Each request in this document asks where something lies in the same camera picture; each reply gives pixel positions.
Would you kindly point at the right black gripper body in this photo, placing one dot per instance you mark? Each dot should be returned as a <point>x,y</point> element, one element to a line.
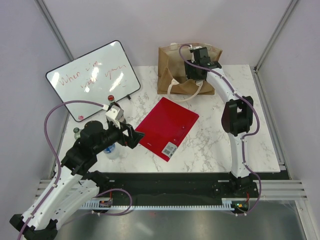
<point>192,68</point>

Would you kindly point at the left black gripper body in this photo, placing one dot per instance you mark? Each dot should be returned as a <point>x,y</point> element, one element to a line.
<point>113,134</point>

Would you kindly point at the blue label plastic bottle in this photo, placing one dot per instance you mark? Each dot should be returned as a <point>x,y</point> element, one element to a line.
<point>112,152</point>

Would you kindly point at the red cap cola bottle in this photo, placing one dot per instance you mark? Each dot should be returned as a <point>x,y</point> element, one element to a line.
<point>111,100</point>

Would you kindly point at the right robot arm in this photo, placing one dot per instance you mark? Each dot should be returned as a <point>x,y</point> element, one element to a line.
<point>237,116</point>

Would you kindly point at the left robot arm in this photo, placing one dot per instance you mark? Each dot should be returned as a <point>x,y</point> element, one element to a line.
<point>73,185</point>

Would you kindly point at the jute canvas tote bag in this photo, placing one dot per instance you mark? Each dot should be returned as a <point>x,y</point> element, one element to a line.
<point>171,66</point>

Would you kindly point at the red plastic folder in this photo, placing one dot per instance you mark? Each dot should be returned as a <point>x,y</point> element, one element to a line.
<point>165,127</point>

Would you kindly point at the green cap glass bottle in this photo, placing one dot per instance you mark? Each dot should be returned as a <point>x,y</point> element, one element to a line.
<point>77,133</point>

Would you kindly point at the white dry-erase board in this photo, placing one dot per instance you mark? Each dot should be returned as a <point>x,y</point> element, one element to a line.
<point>92,77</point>

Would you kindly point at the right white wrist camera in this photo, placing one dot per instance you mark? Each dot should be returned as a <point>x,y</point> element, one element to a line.
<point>193,47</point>

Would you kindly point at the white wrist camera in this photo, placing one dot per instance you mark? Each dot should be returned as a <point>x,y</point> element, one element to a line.
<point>193,47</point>
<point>114,114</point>

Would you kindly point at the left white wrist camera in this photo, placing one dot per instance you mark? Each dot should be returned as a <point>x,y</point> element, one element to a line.
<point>114,114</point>

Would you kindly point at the aluminium frame rail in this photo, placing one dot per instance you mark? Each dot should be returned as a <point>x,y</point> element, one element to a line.
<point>269,120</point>

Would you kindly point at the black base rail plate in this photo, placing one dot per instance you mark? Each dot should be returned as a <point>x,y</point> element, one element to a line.
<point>178,188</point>

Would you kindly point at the white slotted cable duct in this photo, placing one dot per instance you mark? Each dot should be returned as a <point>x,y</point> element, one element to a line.
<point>99,205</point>

